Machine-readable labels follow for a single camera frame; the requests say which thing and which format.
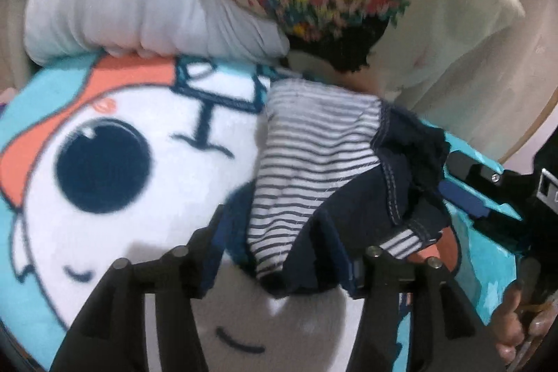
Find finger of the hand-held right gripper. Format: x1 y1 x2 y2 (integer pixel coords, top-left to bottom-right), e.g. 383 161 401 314
438 179 524 231
445 150 506 187

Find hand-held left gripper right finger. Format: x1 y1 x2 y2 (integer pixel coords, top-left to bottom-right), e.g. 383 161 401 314
344 245 503 372

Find person's right hand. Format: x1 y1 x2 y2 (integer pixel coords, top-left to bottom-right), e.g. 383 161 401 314
489 280 555 366

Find cartoon printed blanket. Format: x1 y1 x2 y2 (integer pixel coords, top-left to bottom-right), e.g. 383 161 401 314
0 51 543 372

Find striped pants with navy patches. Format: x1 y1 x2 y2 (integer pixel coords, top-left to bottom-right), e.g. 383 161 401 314
224 78 453 298

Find cream pillow with colourful print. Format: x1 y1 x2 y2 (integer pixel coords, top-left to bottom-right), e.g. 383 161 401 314
204 0 527 105

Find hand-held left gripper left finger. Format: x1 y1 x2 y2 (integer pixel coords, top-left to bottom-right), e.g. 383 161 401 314
50 204 228 372

